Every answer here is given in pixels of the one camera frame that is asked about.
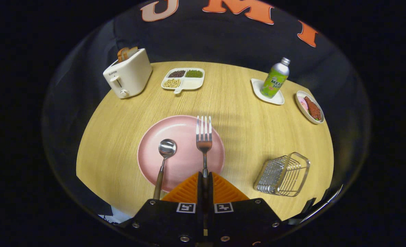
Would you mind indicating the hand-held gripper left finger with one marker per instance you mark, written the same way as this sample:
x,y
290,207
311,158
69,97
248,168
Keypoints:
x,y
168,219

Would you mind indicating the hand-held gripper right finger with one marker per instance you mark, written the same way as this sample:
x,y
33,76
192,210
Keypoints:
x,y
244,219

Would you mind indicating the metal cutlery drainer basket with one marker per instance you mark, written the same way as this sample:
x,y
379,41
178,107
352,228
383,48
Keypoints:
x,y
281,175

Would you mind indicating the pink round plate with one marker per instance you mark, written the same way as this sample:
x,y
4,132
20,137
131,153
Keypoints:
x,y
184,161

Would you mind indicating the white side desk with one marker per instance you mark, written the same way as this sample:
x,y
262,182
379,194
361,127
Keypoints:
x,y
323,205

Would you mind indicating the white oval food plate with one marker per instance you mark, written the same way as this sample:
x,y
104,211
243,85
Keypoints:
x,y
301,109

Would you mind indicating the pink ham slices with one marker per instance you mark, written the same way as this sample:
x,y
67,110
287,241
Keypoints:
x,y
304,103

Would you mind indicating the brown fried meat piece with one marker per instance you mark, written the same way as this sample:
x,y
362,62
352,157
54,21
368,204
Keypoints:
x,y
313,108

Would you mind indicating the white square coaster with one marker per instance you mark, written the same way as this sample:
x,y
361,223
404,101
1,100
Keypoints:
x,y
257,87

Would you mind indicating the white divided bean tray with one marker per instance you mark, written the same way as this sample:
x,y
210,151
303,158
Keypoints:
x,y
192,83

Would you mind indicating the green soda bottle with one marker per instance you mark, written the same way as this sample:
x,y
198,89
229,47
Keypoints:
x,y
275,80

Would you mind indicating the cream white toaster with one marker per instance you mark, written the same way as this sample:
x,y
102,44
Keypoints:
x,y
130,77

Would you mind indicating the toasted bread slice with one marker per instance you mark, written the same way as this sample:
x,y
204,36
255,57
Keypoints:
x,y
122,54
132,51

